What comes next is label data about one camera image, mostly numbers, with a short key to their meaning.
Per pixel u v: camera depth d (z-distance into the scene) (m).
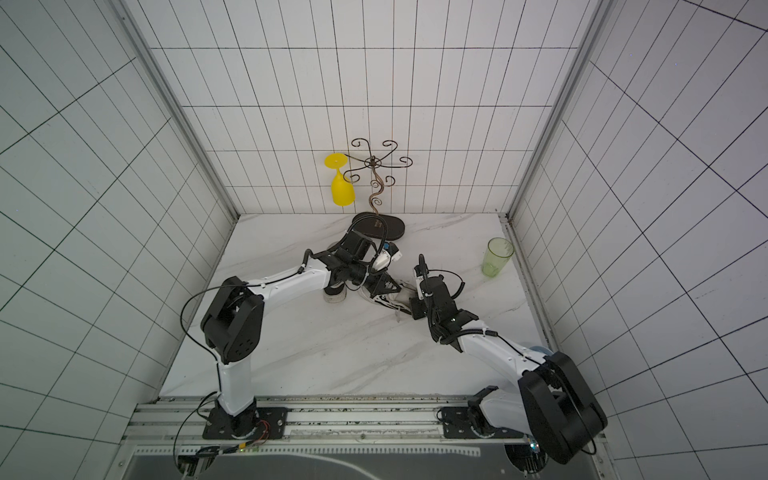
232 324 0.49
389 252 0.78
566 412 0.41
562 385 0.41
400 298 0.85
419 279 0.76
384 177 0.95
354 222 1.17
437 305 0.65
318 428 0.73
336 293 0.92
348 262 0.71
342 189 0.96
